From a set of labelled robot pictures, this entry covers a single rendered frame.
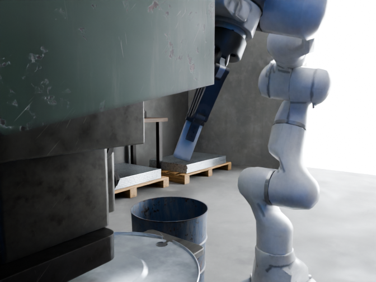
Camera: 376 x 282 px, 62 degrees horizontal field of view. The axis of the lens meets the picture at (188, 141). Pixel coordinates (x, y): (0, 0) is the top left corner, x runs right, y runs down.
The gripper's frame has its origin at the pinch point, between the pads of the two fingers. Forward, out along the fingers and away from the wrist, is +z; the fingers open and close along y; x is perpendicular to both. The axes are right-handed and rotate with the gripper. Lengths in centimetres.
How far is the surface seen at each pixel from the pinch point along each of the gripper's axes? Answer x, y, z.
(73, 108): 14.1, -34.1, 0.3
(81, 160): 14.0, -19.4, 6.0
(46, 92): 15.7, -35.4, -0.1
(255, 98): -160, 435, -98
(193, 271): -6.4, -9.4, 18.5
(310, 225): -162, 190, 33
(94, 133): 13.6, -21.4, 2.5
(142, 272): 1.1, -9.3, 20.9
